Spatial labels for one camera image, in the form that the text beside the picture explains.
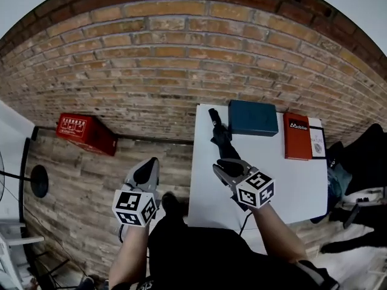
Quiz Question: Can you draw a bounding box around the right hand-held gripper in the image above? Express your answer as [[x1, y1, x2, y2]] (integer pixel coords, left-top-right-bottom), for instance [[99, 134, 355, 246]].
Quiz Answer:
[[212, 158, 276, 210]]

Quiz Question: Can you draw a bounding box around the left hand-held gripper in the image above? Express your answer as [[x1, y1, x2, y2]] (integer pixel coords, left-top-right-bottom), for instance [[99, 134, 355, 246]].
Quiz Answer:
[[112, 156, 160, 228]]

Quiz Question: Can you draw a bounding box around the black umbrella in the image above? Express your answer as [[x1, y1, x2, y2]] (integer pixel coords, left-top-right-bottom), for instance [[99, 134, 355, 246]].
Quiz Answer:
[[207, 108, 242, 163]]

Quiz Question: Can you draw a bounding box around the person's left forearm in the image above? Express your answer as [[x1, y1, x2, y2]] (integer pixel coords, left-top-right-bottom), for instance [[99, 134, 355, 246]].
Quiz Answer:
[[108, 222, 149, 290]]

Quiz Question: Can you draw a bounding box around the person's right forearm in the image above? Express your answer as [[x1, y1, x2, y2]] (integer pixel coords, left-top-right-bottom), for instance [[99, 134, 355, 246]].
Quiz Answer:
[[249, 202, 310, 265]]

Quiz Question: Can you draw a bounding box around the person's black shoe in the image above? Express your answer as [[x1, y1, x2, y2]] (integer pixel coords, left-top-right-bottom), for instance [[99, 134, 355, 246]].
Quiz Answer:
[[161, 192, 186, 221]]

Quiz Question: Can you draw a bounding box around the blue box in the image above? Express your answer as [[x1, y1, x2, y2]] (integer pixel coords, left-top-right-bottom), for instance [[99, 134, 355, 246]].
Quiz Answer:
[[227, 99, 279, 137]]

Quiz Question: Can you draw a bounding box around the red box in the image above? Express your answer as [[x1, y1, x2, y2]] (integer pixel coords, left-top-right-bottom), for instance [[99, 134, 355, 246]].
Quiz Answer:
[[55, 112, 119, 157]]

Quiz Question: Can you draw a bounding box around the red book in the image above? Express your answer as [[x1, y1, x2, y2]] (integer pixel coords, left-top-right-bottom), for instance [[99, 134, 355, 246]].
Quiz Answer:
[[282, 112, 313, 161]]

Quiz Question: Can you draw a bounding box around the white black-framed book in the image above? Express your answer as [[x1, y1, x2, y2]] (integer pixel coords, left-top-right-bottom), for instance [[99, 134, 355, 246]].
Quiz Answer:
[[310, 126, 327, 160]]

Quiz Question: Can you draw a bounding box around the person's black clothing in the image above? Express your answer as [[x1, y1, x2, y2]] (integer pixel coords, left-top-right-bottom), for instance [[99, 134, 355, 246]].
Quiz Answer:
[[139, 216, 340, 290]]

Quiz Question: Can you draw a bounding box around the chair with black clothes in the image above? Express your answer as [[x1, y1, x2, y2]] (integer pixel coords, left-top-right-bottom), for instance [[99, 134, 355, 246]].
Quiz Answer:
[[325, 123, 387, 230]]

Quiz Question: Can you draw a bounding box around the black chair base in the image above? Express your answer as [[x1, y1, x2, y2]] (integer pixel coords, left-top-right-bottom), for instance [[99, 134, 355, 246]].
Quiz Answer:
[[319, 225, 377, 255]]

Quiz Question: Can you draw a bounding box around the white shelf unit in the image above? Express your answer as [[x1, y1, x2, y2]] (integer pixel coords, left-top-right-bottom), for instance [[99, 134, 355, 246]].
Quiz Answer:
[[0, 217, 46, 290]]

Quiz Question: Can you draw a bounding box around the white board with black post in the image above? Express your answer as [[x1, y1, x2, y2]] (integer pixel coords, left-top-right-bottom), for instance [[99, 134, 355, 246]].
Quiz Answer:
[[0, 99, 39, 224]]

